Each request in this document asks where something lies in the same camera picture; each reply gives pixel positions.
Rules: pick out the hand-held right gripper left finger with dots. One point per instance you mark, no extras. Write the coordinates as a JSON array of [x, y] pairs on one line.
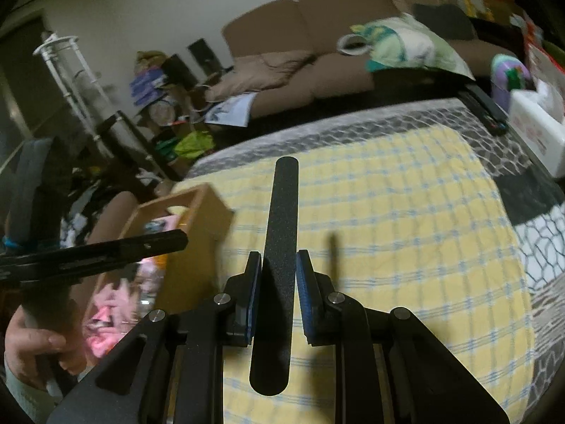
[[252, 300]]

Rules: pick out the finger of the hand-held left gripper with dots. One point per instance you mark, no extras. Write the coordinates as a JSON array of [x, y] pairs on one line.
[[88, 269], [145, 243]]

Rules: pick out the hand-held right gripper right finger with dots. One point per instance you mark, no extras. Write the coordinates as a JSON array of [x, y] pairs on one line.
[[307, 300]]

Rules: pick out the black nail file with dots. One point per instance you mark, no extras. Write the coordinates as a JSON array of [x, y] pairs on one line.
[[278, 274]]

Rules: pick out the wooden box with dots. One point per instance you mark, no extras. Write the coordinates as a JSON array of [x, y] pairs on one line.
[[198, 247]]

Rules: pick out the person's left hand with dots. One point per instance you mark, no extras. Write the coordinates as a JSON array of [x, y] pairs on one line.
[[28, 353]]

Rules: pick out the pink fabric item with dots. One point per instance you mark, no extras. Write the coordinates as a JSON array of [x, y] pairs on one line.
[[106, 318]]

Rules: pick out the black wooden chair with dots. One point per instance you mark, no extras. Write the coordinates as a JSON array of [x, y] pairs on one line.
[[128, 141]]

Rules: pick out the green bag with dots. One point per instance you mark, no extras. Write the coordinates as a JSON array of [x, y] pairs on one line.
[[194, 145]]

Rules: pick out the yellow plaid cloth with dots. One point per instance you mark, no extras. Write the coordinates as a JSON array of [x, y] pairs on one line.
[[397, 229]]

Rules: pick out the dark sliding door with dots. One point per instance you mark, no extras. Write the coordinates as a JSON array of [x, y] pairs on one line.
[[22, 75]]

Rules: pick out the round tin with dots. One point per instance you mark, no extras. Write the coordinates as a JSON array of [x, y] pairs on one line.
[[161, 112]]

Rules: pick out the white rack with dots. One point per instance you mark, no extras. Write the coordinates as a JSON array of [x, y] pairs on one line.
[[57, 48]]

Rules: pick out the stack of purple boxes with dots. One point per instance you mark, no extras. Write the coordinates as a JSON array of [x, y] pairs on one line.
[[145, 86]]

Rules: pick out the printed paper sheet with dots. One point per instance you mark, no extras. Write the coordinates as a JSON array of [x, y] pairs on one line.
[[231, 110]]

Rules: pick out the straw hat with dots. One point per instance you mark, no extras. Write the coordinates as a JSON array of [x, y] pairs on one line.
[[150, 59]]

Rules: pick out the black speaker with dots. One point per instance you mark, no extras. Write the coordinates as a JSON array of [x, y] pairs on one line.
[[178, 70], [203, 55]]

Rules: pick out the brown cushion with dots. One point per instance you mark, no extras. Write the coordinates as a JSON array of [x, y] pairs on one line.
[[260, 75]]

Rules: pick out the white round hoop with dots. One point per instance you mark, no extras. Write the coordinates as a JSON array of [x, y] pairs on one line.
[[344, 48]]

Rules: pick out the green white printed pillow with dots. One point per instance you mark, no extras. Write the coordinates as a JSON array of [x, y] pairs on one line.
[[419, 48]]

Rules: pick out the white tissue box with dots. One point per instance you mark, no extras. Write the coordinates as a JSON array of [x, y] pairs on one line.
[[538, 132]]

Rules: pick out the brown sofa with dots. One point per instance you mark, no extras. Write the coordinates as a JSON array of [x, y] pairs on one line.
[[335, 9]]

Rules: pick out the purple green toy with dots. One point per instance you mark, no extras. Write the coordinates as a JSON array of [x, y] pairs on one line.
[[503, 75]]

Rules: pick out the dark grey cushion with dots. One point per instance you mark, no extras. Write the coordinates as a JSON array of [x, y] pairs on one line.
[[446, 22]]

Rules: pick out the pile of red packages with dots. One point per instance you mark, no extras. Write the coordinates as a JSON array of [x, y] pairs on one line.
[[543, 62]]

